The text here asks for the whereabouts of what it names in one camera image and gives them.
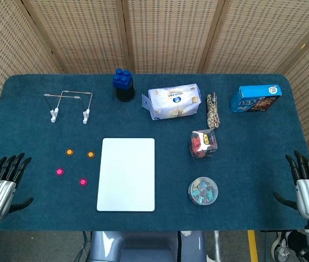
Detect white magnetic board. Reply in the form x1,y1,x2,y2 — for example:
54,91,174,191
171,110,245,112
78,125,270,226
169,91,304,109
96,137,156,212

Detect grey metal table leg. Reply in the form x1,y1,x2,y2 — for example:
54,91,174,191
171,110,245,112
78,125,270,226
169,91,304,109
213,230,222,262

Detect round tub of binder clips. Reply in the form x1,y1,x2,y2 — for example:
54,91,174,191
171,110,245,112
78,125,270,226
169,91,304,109
188,176,219,206

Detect blue cookie box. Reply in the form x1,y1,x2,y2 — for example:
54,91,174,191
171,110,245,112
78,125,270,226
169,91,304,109
229,84,283,114

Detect clear box of red clips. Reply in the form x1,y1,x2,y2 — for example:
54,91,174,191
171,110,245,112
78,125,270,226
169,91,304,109
189,128,218,160

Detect blue felt table cover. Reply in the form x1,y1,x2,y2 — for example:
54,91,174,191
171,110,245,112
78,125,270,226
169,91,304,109
0,73,309,232

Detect grey robot torso base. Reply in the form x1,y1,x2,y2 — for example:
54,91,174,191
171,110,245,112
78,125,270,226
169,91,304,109
88,231,207,262

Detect black mesh pen holder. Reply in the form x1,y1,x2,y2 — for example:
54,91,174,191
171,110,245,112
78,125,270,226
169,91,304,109
116,78,136,103

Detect blue toy building block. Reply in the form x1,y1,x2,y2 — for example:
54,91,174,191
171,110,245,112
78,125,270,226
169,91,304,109
112,67,133,90

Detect white tissue pack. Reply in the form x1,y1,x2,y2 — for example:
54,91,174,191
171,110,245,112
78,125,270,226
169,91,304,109
141,83,202,121

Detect woven bamboo folding screen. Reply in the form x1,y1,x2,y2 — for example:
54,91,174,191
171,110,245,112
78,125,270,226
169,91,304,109
0,0,309,150

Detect metal wire book stand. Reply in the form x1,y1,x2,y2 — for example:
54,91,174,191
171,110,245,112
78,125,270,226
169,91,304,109
43,90,93,125

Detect braided rope bundle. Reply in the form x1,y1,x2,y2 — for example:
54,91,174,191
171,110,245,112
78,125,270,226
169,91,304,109
205,92,221,129

